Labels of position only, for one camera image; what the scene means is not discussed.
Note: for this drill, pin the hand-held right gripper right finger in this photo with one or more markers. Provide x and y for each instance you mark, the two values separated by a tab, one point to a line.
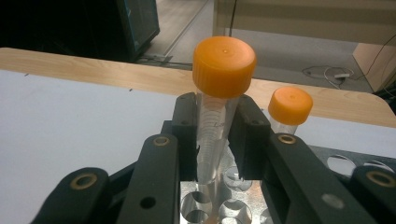
299	186

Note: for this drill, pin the metal floor strip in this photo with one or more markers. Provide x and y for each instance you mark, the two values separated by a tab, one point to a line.
186	28

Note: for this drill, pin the orange capped clear tube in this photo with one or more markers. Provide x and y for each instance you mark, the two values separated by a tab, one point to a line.
289	105
224	68

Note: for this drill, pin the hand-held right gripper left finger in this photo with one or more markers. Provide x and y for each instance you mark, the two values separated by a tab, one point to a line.
155	186

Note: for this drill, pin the perforated metal tube rack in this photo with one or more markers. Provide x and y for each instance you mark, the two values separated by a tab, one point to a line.
218	193

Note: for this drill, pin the black cabinet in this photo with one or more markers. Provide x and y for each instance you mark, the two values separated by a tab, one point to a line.
137	25

